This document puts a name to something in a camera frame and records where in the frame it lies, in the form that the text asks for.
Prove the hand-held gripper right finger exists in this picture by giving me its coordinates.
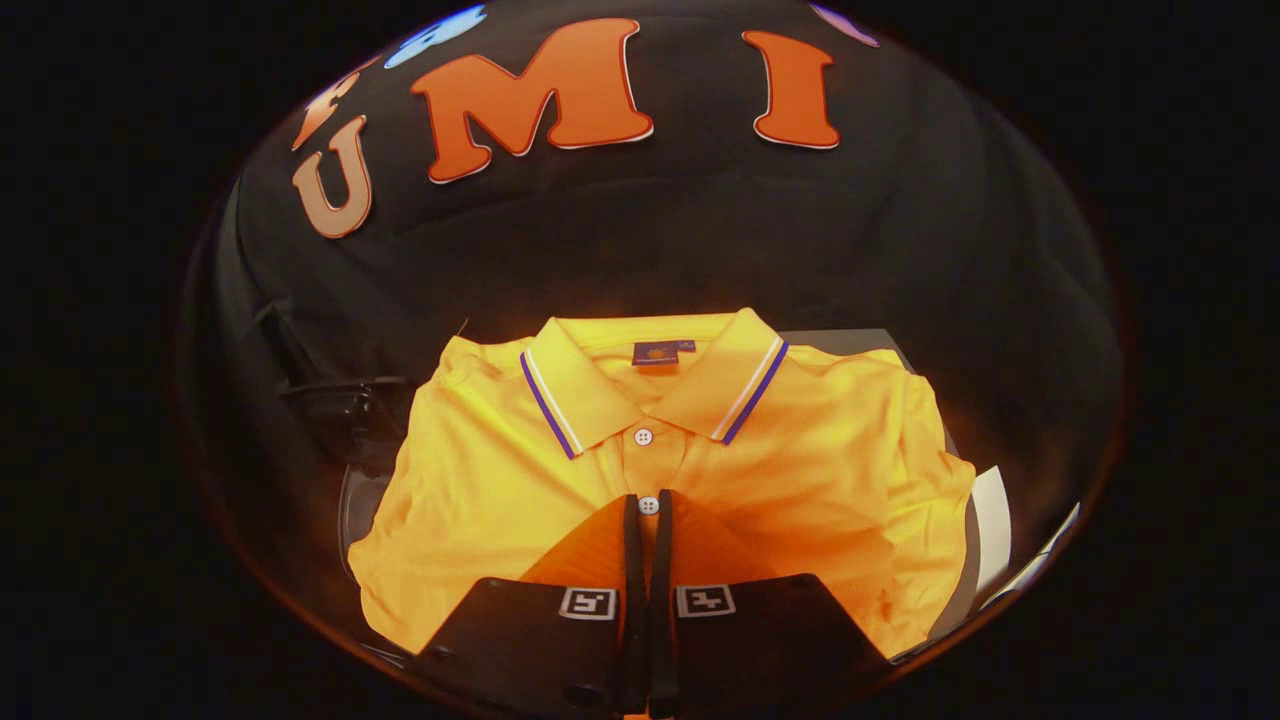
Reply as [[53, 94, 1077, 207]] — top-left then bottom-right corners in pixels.
[[648, 488, 893, 717]]

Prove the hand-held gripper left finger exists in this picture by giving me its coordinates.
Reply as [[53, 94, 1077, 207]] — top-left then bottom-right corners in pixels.
[[412, 493, 649, 716]]

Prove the yellow polo shirt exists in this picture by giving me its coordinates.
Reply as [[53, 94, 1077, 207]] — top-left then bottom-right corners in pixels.
[[347, 307, 977, 661]]

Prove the dark grey washing machine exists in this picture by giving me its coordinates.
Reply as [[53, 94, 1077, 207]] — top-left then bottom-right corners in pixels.
[[275, 375, 416, 601]]

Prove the washing machine glass lid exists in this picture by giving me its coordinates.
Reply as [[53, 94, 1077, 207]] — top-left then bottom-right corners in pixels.
[[280, 375, 416, 451]]

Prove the black backdrop cloth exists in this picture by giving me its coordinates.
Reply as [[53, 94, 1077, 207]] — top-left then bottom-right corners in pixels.
[[175, 0, 1126, 621]]

